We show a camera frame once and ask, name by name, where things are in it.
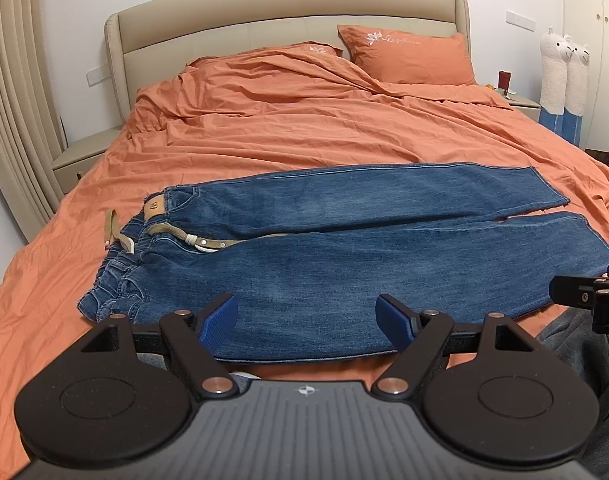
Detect blue denim jeans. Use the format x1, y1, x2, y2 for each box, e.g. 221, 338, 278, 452
78, 162, 609, 364

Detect beige pleated curtain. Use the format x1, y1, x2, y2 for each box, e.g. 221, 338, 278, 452
0, 0, 66, 240

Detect right beige nightstand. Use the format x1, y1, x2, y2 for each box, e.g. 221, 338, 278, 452
499, 90, 540, 122

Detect right orange pillow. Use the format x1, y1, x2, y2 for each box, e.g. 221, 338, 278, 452
337, 25, 476, 86

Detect tan woven belt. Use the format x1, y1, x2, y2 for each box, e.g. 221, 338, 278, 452
102, 209, 306, 254

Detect red cup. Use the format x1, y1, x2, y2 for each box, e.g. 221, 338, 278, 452
498, 70, 512, 92

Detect left beige nightstand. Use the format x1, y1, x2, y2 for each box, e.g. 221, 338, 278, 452
53, 128, 121, 194

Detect white alpaca plush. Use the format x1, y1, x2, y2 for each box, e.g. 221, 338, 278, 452
539, 27, 573, 134
562, 35, 590, 146

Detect white wall switch right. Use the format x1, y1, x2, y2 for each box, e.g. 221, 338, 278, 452
505, 10, 536, 32

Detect right white alpaca plush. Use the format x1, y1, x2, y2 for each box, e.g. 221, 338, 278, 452
562, 35, 590, 146

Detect left white alpaca plush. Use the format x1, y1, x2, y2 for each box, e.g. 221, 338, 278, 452
539, 27, 573, 134

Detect white wall socket left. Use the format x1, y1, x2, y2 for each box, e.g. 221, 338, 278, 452
86, 66, 105, 87

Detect orange pillow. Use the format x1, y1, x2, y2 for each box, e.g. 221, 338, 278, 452
337, 25, 476, 86
186, 41, 344, 67

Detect beige upholstered headboard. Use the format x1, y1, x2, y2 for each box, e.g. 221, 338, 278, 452
105, 0, 471, 117

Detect grey trousers of operator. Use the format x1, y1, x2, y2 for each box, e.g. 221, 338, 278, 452
538, 309, 609, 479

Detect beige nightstand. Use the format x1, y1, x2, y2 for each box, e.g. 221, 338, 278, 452
53, 128, 121, 194
499, 90, 540, 122

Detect left orange pillow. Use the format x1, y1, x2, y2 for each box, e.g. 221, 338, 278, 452
186, 41, 344, 67

